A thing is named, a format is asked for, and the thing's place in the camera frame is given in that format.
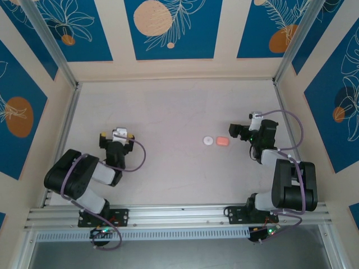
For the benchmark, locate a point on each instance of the pink earbud charging case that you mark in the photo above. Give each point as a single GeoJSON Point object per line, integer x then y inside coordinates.
{"type": "Point", "coordinates": [222, 141]}

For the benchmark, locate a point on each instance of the white round disc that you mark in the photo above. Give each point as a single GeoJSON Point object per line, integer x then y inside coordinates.
{"type": "Point", "coordinates": [208, 140]}

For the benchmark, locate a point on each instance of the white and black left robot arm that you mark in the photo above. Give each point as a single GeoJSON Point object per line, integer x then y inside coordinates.
{"type": "Point", "coordinates": [70, 173]}

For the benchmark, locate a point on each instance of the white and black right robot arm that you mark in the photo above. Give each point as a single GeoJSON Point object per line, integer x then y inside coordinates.
{"type": "Point", "coordinates": [291, 182]}

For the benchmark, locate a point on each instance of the black electronics board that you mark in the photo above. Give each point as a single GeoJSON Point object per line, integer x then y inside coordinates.
{"type": "Point", "coordinates": [263, 233]}
{"type": "Point", "coordinates": [101, 232]}

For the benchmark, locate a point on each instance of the aluminium table edge rail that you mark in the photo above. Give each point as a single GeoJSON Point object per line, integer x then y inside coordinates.
{"type": "Point", "coordinates": [67, 126]}

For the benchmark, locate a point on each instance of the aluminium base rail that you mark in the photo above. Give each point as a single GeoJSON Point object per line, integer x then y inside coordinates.
{"type": "Point", "coordinates": [182, 215]}

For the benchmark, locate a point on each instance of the aluminium upright frame post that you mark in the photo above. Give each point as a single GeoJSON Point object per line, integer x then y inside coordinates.
{"type": "Point", "coordinates": [50, 42]}
{"type": "Point", "coordinates": [308, 36]}

